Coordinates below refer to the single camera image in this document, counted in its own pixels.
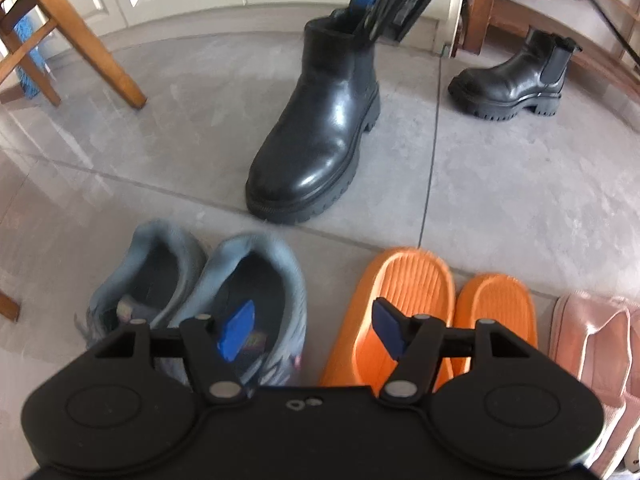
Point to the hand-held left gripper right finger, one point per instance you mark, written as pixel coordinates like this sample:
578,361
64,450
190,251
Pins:
387,330

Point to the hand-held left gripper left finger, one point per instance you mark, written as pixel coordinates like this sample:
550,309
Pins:
237,330

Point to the wooden shoe rack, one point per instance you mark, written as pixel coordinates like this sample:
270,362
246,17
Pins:
482,15

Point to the orange rubber slipper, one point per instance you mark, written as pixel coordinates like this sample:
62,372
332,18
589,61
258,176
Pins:
415,280
500,300

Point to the grey-blue knit sneaker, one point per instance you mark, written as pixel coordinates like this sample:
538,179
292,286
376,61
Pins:
160,232
285,285

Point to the black leather ankle boot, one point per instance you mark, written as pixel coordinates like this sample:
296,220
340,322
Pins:
520,77
310,150

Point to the pink ribbed slipper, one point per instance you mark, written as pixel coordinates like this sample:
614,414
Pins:
570,330

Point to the wooden furniture leg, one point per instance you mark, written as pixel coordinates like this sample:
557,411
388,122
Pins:
7,307

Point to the wooden chair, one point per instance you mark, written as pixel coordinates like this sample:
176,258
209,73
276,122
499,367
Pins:
75,20

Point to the blue bristle broom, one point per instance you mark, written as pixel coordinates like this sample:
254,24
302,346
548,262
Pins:
30,60

